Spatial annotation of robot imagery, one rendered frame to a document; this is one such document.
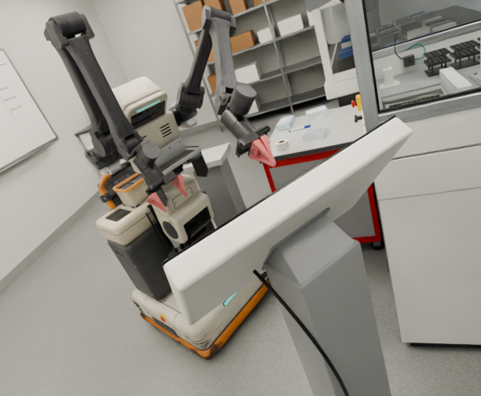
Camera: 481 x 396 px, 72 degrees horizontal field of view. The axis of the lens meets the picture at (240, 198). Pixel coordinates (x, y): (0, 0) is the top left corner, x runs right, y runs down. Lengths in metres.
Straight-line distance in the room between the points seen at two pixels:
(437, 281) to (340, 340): 0.75
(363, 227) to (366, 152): 1.47
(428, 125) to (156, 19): 5.44
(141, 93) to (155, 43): 4.82
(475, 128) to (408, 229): 0.38
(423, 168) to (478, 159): 0.14
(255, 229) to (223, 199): 1.81
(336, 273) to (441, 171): 0.61
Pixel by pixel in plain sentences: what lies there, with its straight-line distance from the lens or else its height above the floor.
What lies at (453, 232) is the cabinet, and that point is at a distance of 1.31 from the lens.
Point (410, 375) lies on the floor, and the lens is 1.71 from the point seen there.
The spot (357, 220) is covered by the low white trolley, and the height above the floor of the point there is 0.26.
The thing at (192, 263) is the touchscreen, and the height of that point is 1.18.
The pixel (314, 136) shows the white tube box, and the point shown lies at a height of 0.78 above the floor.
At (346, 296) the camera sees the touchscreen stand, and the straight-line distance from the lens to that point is 0.72.
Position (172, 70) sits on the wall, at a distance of 6.20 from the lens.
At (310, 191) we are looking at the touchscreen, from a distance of 0.56.
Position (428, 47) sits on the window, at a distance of 1.07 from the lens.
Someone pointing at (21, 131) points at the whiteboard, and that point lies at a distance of 4.50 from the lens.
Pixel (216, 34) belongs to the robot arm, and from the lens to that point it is 1.18.
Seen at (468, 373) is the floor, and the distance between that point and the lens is 1.73.
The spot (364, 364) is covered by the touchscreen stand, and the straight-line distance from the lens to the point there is 0.89.
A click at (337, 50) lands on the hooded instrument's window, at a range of 2.42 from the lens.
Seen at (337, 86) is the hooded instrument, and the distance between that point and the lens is 2.44.
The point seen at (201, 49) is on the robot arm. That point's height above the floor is 1.41.
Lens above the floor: 1.45
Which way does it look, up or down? 26 degrees down
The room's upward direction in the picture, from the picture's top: 21 degrees counter-clockwise
